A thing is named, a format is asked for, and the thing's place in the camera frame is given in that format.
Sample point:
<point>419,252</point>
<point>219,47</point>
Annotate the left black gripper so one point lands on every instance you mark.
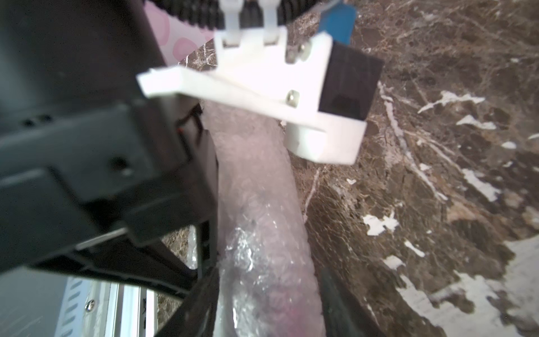
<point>83,151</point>

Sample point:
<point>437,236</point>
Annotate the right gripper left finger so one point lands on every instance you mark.
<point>197,314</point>

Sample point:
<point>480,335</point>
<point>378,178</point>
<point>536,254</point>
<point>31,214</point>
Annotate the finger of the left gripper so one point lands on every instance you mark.
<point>153,266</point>

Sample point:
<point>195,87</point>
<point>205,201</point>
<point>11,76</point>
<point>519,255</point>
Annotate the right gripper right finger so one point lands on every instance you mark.
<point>343,314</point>

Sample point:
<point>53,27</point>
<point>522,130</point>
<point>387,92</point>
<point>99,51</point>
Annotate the bubble wrap sheet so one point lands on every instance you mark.
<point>268,285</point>

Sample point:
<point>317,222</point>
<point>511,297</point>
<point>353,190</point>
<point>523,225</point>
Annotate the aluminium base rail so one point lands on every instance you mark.
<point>37,303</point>

